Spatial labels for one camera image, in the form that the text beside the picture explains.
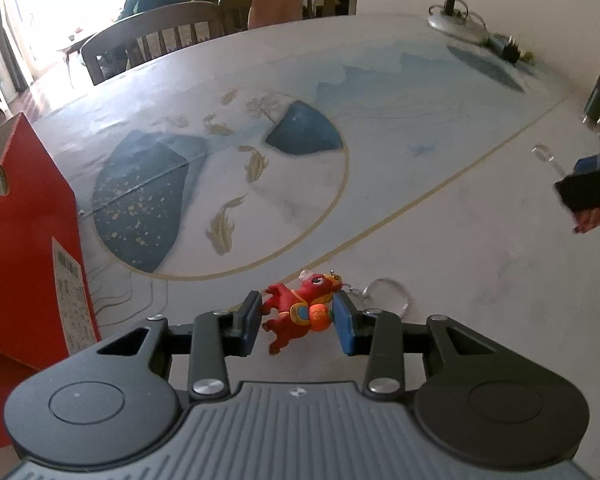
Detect red cardboard box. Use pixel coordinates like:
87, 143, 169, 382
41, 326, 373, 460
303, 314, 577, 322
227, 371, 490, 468
0, 112, 102, 466

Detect grey desk lamp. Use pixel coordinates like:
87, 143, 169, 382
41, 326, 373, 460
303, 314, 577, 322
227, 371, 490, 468
427, 0, 489, 44

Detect pink towel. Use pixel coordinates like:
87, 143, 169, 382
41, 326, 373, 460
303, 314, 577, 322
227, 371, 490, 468
247, 0, 304, 31

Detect black power adapter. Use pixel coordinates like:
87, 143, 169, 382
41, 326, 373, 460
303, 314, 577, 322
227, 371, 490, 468
487, 34, 524, 64

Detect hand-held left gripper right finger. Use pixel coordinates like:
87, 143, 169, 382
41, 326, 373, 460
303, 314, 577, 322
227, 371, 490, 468
332, 290, 501, 403

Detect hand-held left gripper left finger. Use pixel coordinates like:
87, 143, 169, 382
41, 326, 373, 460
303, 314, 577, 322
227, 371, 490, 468
97, 290, 263, 403

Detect coffee table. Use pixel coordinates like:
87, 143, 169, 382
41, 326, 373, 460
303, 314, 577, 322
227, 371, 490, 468
57, 29, 99, 62

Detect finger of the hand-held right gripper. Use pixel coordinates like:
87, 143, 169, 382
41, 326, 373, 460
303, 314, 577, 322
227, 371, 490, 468
554, 167, 600, 213
572, 150, 600, 176

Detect red dragon keychain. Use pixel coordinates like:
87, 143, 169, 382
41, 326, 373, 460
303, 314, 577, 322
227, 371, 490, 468
261, 270, 410, 355

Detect black lamp cable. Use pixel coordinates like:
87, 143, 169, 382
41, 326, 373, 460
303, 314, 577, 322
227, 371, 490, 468
429, 0, 487, 25

